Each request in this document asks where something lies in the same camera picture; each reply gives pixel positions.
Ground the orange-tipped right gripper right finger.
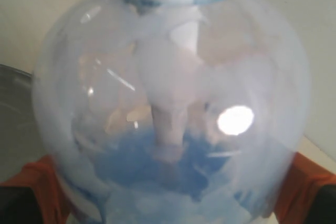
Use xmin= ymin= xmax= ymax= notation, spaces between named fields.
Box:
xmin=274 ymin=153 xmax=335 ymax=224

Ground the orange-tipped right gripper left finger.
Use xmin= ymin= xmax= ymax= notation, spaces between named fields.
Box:
xmin=1 ymin=155 xmax=70 ymax=223

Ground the blue pump soap bottle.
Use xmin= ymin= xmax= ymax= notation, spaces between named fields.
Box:
xmin=33 ymin=0 xmax=310 ymax=223

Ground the round metal plate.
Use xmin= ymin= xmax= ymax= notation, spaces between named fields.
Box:
xmin=0 ymin=63 xmax=36 ymax=151

